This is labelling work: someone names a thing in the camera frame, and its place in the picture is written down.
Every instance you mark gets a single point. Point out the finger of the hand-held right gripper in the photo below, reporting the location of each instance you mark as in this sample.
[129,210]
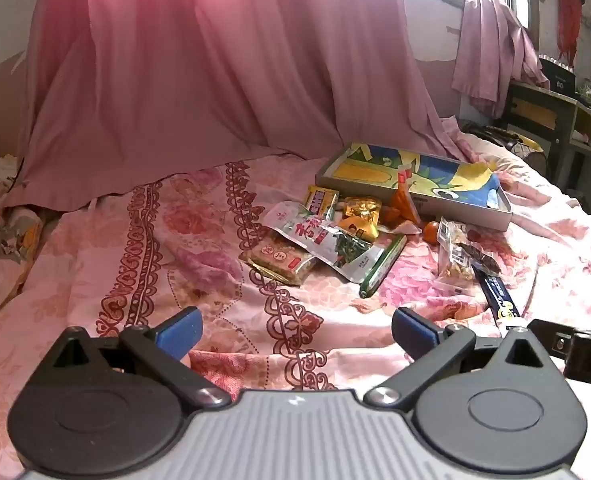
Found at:
[550,337]
[590,360]

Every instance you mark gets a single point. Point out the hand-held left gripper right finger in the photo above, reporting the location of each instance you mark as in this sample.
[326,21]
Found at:
[415,335]

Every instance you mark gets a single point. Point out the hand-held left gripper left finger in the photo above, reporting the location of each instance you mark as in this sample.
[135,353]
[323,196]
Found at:
[180,334]

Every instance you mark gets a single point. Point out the dark blue stick packet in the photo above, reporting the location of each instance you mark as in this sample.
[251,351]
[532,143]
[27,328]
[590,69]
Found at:
[498,300]

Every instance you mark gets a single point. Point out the green stick packet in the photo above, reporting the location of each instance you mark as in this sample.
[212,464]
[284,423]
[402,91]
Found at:
[385,265]

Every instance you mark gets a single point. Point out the clear nut packet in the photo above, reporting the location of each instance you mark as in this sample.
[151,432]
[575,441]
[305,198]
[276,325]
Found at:
[453,260]

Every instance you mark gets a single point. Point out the dark dried snack packet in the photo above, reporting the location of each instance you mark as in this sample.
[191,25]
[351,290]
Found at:
[480,259]

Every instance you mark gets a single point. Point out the small tangerine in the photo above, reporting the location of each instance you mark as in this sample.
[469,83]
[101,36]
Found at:
[431,233]

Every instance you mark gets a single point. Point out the rice cracker packet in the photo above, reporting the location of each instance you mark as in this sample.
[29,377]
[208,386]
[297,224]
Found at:
[275,257]

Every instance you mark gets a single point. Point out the gold foil snack packet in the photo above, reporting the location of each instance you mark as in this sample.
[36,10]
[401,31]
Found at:
[360,212]

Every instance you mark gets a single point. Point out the white green snack packet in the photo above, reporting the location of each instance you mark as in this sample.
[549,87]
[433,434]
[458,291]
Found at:
[320,240]

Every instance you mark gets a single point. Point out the orange sausage packet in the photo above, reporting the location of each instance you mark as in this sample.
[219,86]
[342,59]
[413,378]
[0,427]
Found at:
[406,200]

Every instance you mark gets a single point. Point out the yellow snack packet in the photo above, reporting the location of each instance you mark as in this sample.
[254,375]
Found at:
[320,200]

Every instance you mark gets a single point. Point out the printed cardboard box tray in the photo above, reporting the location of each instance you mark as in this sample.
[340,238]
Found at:
[375,170]

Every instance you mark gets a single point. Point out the pink floral bedsheet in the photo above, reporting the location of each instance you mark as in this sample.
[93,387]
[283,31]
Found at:
[125,260]

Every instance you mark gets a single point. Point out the cartoon print pillow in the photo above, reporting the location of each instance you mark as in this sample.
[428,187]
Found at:
[18,232]

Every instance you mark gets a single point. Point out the wooden desk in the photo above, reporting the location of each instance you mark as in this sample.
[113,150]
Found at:
[540,110]

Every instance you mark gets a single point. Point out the large pink curtain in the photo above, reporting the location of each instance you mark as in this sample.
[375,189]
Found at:
[175,85]

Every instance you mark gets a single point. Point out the black box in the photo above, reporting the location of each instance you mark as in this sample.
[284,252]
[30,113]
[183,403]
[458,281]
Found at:
[558,80]

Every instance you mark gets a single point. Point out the small tied pink curtain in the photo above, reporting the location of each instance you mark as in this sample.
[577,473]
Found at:
[490,50]

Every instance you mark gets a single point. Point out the red wall decoration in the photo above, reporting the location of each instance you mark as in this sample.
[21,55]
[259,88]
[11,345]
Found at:
[569,15]

